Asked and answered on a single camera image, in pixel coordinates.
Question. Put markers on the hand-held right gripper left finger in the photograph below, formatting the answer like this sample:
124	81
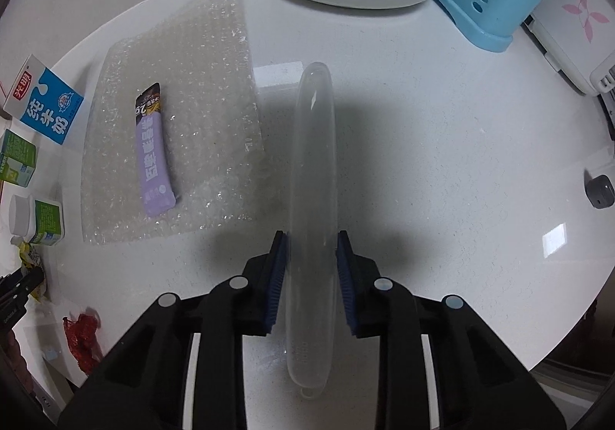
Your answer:
277	281

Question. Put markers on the clear bubble wrap sheet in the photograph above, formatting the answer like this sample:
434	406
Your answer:
202	89

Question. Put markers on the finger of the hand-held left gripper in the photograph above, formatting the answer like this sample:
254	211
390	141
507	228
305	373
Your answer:
19	286

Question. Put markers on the white flower print rice cooker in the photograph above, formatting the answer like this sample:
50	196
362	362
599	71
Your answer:
576	26

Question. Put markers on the yellow crumpled wrapper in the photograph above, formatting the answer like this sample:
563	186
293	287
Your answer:
31	257

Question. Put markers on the green and white carton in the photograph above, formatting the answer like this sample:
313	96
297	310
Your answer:
19	156

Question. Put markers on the blue and white milk carton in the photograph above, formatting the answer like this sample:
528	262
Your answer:
48	108

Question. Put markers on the purple snack packet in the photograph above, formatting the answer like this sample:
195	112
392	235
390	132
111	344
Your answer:
153	161

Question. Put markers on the clear plastic lid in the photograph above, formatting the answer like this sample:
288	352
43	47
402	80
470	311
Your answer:
310	161

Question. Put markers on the small grey round object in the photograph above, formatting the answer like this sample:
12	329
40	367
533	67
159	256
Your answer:
600	192

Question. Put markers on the white capped green label bottle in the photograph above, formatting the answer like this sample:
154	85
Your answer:
45	221

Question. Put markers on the red mesh bag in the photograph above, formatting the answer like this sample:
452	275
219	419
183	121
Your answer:
84	334

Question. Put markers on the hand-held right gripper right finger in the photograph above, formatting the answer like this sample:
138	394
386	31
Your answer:
345	281

